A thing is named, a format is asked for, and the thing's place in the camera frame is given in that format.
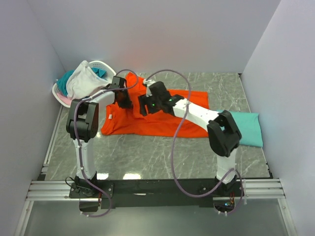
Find orange t shirt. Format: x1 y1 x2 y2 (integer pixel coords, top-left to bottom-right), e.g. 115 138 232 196
100 77 209 138

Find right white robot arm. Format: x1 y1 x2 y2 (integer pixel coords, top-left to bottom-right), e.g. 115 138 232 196
138 79 242 196

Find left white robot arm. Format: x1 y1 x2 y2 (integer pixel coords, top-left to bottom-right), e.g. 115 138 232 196
66 76 132 198

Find white plastic laundry basket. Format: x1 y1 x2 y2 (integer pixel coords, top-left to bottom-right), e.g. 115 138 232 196
52 60 116 99

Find white t shirt in basket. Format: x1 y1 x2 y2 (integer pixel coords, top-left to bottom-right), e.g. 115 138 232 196
66 60 109 100

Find pink t shirt in basket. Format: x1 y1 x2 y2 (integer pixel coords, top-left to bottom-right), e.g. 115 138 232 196
56 92 71 108

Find teal t shirt in basket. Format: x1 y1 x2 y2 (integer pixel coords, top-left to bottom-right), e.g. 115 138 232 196
56 67 107 97

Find folded teal t shirt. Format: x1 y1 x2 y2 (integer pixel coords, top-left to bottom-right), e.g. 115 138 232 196
230 111 263 148

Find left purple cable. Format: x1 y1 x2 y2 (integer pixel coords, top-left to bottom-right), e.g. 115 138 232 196
73 69 139 218

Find aluminium frame rail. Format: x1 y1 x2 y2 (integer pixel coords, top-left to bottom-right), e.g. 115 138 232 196
27 108 285 201

